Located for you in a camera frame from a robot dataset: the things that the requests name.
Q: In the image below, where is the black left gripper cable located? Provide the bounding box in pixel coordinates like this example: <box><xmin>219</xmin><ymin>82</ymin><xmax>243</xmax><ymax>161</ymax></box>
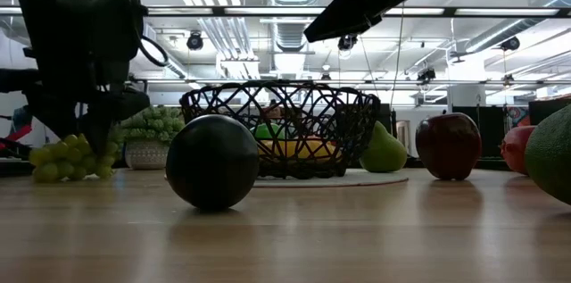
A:
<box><xmin>132</xmin><ymin>0</ymin><xmax>170</xmax><ymax>68</ymax></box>

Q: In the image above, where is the black office partition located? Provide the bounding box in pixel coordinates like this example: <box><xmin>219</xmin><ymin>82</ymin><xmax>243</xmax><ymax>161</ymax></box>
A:
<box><xmin>451</xmin><ymin>104</ymin><xmax>508</xmax><ymax>159</ymax></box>

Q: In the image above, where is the white plate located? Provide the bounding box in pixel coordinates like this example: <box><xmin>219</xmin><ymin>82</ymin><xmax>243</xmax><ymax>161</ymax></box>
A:
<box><xmin>252</xmin><ymin>168</ymin><xmax>410</xmax><ymax>189</ymax></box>

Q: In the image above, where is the red apple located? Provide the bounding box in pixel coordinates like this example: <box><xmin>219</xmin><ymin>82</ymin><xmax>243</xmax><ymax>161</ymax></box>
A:
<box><xmin>415</xmin><ymin>112</ymin><xmax>484</xmax><ymax>181</ymax></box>

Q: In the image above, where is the red pomegranate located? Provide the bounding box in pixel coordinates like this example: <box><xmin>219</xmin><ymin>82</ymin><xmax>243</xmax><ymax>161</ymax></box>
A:
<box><xmin>500</xmin><ymin>125</ymin><xmax>537</xmax><ymax>176</ymax></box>

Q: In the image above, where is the red cable tag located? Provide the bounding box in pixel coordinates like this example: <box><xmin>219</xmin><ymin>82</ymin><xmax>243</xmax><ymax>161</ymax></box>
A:
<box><xmin>0</xmin><ymin>124</ymin><xmax>33</xmax><ymax>151</ymax></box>

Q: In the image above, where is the black wire fruit basket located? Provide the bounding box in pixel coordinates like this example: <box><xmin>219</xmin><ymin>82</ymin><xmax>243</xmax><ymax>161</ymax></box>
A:
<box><xmin>179</xmin><ymin>79</ymin><xmax>382</xmax><ymax>180</ymax></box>

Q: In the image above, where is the yellow banana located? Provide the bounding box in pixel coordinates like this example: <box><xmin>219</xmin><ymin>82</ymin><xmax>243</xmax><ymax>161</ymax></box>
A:
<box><xmin>257</xmin><ymin>138</ymin><xmax>343</xmax><ymax>162</ymax></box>

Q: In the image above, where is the green avocado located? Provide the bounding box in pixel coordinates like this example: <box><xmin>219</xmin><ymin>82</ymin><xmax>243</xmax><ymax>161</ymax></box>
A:
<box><xmin>524</xmin><ymin>104</ymin><xmax>571</xmax><ymax>206</ymax></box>

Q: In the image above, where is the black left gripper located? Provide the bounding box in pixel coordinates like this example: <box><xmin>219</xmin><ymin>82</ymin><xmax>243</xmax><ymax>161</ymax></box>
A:
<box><xmin>3</xmin><ymin>0</ymin><xmax>151</xmax><ymax>157</ymax></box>

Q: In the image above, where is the black ceiling spotlight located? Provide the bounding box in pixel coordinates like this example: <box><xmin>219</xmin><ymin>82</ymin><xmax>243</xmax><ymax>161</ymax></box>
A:
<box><xmin>337</xmin><ymin>35</ymin><xmax>358</xmax><ymax>52</ymax></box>
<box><xmin>186</xmin><ymin>31</ymin><xmax>205</xmax><ymax>51</ymax></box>
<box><xmin>500</xmin><ymin>36</ymin><xmax>521</xmax><ymax>52</ymax></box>

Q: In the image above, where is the green pear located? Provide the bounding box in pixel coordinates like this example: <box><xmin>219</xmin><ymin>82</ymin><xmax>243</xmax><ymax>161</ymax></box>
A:
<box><xmin>359</xmin><ymin>121</ymin><xmax>409</xmax><ymax>174</ymax></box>

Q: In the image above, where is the potted green plant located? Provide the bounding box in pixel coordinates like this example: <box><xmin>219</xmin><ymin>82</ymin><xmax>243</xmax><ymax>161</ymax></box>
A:
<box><xmin>120</xmin><ymin>104</ymin><xmax>186</xmax><ymax>171</ymax></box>

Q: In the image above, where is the green apple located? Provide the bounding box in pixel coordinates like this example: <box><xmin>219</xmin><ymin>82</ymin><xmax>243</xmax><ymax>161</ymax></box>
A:
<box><xmin>252</xmin><ymin>121</ymin><xmax>286</xmax><ymax>141</ymax></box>

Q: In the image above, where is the black plum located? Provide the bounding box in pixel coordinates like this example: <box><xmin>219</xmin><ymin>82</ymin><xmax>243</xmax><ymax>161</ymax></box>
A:
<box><xmin>165</xmin><ymin>113</ymin><xmax>261</xmax><ymax>212</ymax></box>

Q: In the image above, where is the green grape bunch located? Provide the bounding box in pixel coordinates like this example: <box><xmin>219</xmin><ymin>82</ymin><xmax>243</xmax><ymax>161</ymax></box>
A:
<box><xmin>29</xmin><ymin>133</ymin><xmax>120</xmax><ymax>184</ymax></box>

